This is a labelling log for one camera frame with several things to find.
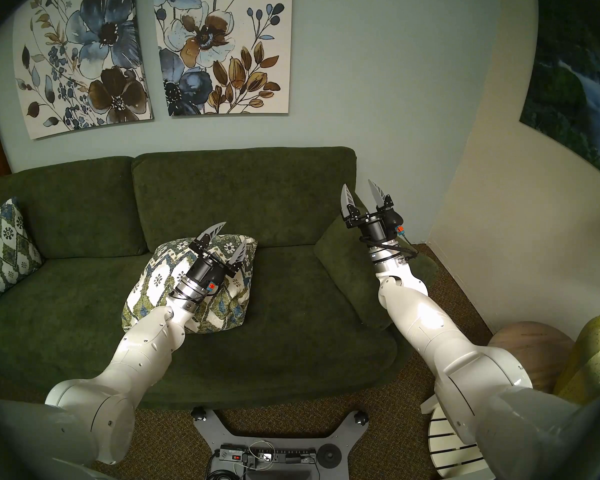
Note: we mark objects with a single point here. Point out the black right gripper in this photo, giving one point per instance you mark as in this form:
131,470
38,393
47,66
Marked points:
380,226

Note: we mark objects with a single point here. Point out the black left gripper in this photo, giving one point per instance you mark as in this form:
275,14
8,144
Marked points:
207,274

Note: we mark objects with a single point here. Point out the green white patterned cushion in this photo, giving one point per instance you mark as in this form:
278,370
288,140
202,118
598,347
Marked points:
7,249
150,284

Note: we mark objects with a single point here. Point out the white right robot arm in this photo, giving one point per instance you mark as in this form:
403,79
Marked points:
430,324

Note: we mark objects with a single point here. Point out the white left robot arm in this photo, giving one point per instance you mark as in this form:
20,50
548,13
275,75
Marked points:
130,354

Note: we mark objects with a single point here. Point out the wide green sofa back cushion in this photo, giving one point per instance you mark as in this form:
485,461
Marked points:
240,194

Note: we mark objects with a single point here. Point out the narrow green sofa back cushion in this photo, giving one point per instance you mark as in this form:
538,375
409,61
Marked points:
70,204

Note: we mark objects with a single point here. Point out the green sofa armrest bolster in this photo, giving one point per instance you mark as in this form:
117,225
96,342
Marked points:
345,274

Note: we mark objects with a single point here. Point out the dark green fabric sofa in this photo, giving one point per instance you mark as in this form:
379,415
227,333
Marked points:
80,309

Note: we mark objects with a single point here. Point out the black base knob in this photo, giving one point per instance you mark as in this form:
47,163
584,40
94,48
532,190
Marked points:
198,413
362,417

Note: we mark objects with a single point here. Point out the floral canvas with brown leaves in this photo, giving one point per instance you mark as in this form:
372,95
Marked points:
220,49

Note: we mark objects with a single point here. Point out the black power strip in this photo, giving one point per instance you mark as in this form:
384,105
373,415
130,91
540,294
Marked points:
290,455

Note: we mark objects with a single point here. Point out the round wooden ball stool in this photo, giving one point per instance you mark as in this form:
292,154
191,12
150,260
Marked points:
535,349

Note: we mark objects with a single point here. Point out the floral canvas with dark flowers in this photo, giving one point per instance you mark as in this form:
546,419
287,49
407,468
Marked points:
95,59

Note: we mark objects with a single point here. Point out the black round base disc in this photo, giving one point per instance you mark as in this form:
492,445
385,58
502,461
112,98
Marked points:
328,455

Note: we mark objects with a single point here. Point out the white slatted chair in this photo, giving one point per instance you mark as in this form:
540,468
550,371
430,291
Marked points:
450,444

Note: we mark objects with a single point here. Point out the gold metallic vase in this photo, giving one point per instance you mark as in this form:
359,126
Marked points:
595,354

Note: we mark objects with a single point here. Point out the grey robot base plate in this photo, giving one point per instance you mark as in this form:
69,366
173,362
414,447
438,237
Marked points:
280,434

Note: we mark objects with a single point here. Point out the waterfall landscape wall poster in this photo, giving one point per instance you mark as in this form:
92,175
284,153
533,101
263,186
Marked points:
575,89

